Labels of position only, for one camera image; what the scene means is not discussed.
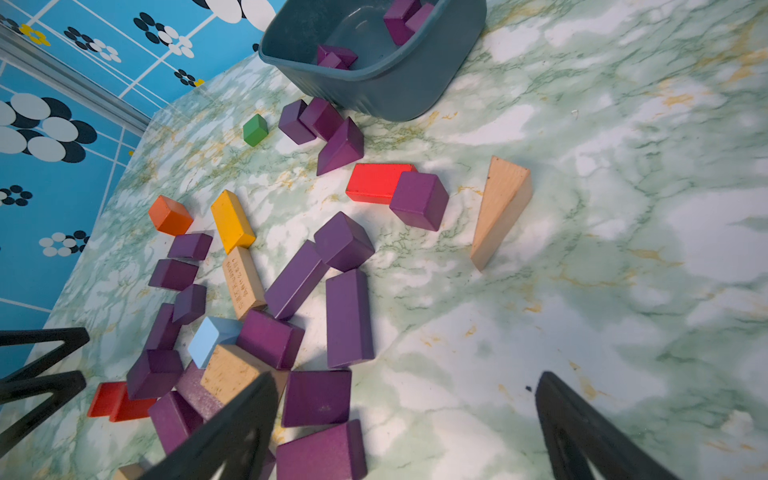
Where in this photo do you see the purple cube beside red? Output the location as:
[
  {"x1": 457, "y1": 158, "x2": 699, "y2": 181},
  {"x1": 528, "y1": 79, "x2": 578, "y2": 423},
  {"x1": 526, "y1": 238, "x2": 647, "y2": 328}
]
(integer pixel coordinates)
[{"x1": 389, "y1": 172, "x2": 449, "y2": 231}]

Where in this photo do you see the yellow long brick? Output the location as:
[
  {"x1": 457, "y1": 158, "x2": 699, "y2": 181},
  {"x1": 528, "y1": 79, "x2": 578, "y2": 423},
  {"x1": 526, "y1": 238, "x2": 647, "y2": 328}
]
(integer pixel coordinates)
[{"x1": 211, "y1": 190, "x2": 256, "y2": 254}]

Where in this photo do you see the natural wood wedge brick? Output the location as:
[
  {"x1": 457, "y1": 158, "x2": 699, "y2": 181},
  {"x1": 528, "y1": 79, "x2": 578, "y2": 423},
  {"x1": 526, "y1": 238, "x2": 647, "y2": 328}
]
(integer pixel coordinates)
[{"x1": 470, "y1": 156, "x2": 533, "y2": 271}]

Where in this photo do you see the purple brick left cluster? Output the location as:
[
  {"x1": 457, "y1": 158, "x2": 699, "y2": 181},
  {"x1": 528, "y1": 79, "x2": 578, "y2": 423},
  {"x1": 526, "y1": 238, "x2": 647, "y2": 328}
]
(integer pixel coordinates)
[{"x1": 168, "y1": 233, "x2": 213, "y2": 261}]

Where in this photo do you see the green cube brick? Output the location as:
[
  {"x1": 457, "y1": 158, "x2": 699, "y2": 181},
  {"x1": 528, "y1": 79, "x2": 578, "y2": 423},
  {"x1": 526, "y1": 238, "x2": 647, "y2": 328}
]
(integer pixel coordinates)
[{"x1": 243, "y1": 114, "x2": 269, "y2": 147}]

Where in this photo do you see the purple long brick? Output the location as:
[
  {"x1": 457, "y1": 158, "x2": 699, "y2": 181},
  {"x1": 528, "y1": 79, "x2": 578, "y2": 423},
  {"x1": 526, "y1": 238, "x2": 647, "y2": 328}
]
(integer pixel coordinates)
[
  {"x1": 326, "y1": 269, "x2": 375, "y2": 369},
  {"x1": 265, "y1": 240, "x2": 329, "y2": 321}
]

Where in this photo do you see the red flat brick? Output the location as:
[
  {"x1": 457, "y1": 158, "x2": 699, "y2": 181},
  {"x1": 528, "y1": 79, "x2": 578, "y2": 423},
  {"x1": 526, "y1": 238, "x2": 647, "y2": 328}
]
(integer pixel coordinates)
[{"x1": 345, "y1": 163, "x2": 417, "y2": 205}]

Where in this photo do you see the natural wood brick front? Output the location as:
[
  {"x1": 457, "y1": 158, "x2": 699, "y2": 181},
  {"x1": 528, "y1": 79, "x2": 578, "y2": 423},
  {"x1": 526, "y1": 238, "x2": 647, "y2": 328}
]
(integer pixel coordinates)
[{"x1": 113, "y1": 462, "x2": 151, "y2": 480}]

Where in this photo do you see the purple cube brick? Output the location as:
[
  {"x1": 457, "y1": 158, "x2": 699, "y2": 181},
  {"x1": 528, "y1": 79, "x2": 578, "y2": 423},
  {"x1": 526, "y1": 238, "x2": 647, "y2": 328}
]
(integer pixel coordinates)
[
  {"x1": 383, "y1": 0, "x2": 421, "y2": 46},
  {"x1": 405, "y1": 2, "x2": 434, "y2": 33}
]

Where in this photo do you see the purple long brick centre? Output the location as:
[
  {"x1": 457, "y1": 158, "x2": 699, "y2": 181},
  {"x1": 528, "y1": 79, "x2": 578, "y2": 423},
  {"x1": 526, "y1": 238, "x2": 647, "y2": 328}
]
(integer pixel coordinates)
[{"x1": 326, "y1": 269, "x2": 375, "y2": 369}]

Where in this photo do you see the purple brick front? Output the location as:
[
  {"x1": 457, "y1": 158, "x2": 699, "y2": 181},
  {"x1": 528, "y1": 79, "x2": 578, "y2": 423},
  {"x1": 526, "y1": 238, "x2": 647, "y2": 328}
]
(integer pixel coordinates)
[{"x1": 149, "y1": 391, "x2": 204, "y2": 455}]

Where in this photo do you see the natural wood square brick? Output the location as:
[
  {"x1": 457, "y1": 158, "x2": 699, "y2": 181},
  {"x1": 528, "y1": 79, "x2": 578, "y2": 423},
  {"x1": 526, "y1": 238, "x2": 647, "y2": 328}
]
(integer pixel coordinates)
[{"x1": 201, "y1": 344, "x2": 289, "y2": 405}]

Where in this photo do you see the orange brick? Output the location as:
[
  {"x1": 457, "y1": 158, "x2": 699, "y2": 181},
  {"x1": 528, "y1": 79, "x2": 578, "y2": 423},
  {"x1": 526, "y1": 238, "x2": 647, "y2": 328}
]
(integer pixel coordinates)
[{"x1": 149, "y1": 195, "x2": 193, "y2": 236}]

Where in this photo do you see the dark teal storage bin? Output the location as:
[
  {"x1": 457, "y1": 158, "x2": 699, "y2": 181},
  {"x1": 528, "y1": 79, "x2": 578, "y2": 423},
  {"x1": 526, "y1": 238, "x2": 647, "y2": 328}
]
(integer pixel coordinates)
[{"x1": 259, "y1": 0, "x2": 487, "y2": 122}]

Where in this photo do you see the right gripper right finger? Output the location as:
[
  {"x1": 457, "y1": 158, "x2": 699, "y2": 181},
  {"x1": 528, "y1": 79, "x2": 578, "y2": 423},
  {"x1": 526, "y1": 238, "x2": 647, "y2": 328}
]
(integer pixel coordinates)
[{"x1": 535, "y1": 371, "x2": 676, "y2": 479}]

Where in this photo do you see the red arch brick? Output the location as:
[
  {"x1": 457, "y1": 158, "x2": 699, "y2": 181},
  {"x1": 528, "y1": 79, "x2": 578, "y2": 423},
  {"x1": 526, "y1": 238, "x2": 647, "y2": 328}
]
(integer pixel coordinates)
[{"x1": 87, "y1": 381, "x2": 157, "y2": 423}]

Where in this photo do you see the purple cube bin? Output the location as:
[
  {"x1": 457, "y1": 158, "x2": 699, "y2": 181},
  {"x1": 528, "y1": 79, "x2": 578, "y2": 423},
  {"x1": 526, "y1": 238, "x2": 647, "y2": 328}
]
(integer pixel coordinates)
[
  {"x1": 278, "y1": 99, "x2": 316, "y2": 145},
  {"x1": 299, "y1": 98, "x2": 343, "y2": 141}
]

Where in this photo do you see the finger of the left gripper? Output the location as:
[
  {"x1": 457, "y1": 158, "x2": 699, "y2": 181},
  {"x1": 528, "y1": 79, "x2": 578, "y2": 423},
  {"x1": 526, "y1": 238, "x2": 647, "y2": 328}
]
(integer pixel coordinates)
[
  {"x1": 0, "y1": 370, "x2": 88, "y2": 460},
  {"x1": 0, "y1": 326, "x2": 91, "y2": 385}
]

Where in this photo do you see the engraved natural wood brick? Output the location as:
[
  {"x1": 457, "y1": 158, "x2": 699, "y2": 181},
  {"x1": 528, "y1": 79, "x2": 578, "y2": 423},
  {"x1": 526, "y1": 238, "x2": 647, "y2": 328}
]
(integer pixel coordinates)
[{"x1": 222, "y1": 246, "x2": 267, "y2": 321}]

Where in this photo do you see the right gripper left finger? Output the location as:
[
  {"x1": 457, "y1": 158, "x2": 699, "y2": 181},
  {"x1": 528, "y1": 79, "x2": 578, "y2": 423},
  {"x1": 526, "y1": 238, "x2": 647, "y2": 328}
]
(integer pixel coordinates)
[{"x1": 142, "y1": 373, "x2": 279, "y2": 479}]

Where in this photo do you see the light blue brick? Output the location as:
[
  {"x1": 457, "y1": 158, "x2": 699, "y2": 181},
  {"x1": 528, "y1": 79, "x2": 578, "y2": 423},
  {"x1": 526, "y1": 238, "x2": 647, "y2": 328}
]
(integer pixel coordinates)
[{"x1": 188, "y1": 316, "x2": 243, "y2": 369}]

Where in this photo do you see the purple wedge near bin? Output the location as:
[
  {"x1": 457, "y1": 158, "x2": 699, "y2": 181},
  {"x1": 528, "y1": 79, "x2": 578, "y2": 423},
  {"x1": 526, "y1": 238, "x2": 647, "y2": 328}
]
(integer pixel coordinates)
[{"x1": 316, "y1": 118, "x2": 364, "y2": 176}]

